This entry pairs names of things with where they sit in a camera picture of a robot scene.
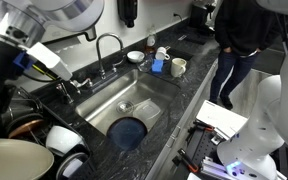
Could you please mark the cream white plate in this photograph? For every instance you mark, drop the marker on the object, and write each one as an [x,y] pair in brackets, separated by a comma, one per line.
[23,160]

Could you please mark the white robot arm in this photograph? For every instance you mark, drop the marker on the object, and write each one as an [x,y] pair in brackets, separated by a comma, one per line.
[244,155]

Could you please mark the black dish rack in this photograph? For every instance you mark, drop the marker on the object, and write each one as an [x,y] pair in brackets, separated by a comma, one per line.
[85,172]

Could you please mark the stainless steel sink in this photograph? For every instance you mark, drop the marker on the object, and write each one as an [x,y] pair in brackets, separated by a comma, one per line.
[121,97]

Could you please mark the dark blue plate in sink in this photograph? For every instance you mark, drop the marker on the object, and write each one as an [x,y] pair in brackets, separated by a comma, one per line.
[127,132]

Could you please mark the dish soap bottle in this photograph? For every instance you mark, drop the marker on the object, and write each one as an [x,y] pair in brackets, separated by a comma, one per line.
[151,40]

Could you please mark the steel paper towel dispenser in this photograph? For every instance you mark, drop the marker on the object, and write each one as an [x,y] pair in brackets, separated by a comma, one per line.
[25,21]

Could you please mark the small chrome side faucet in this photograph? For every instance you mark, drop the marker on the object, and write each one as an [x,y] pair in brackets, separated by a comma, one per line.
[67,98]

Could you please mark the copper bottom pan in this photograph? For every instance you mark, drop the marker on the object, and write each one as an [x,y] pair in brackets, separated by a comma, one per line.
[25,128]

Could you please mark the small white bowl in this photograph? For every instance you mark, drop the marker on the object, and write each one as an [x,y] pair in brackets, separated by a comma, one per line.
[135,56]

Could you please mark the black soap dispenser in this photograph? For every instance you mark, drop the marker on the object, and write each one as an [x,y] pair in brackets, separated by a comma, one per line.
[127,10]

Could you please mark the clear glass bowl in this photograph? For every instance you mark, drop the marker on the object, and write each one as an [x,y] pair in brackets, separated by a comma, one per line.
[146,64]

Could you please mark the clear plastic lid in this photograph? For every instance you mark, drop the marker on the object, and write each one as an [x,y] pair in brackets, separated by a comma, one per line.
[146,110]

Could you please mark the blue sponge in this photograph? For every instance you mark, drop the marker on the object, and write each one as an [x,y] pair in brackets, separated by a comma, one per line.
[157,66]

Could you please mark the white printed mug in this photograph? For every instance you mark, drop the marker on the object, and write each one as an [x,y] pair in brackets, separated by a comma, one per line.
[161,54]

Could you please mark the cream ceramic mug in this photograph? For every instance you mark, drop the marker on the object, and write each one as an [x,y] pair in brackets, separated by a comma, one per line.
[178,67]

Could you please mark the black coffee machine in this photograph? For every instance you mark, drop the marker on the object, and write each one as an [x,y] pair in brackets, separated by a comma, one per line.
[200,9]

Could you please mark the white box on cart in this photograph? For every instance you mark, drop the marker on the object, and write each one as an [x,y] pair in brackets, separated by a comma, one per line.
[225,122]

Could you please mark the person in dark clothes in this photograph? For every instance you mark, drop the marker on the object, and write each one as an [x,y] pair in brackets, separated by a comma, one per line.
[243,30]

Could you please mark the black tool with red handle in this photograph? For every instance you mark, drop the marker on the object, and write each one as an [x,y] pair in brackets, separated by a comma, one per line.
[192,167]

